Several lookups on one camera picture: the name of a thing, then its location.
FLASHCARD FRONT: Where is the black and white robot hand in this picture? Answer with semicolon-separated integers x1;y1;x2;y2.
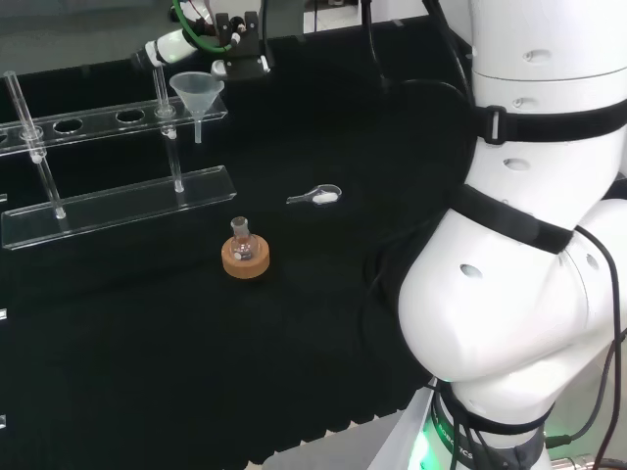
129;27;198;71

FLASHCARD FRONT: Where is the clear plastic funnel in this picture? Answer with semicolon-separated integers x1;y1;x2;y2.
169;71;225;144

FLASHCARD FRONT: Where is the clear funnel stand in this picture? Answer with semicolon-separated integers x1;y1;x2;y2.
0;70;238;252

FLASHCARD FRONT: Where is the glass weighing funnel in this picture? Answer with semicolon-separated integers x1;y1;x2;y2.
285;183;343;207

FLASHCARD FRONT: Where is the round-bottom glass flask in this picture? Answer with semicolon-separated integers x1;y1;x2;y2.
229;215;260;261

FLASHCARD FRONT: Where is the black bench cloth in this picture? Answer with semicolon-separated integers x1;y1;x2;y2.
0;14;479;470

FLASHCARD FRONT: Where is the green cable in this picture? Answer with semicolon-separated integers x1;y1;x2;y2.
169;0;237;53

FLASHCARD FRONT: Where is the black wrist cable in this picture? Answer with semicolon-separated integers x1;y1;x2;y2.
258;0;276;73

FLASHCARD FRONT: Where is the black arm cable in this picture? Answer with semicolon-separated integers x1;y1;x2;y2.
361;0;475;108

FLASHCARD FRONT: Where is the cork ring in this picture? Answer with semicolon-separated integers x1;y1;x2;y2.
221;234;271;280

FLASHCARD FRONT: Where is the black base cable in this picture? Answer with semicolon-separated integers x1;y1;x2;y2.
547;224;627;470

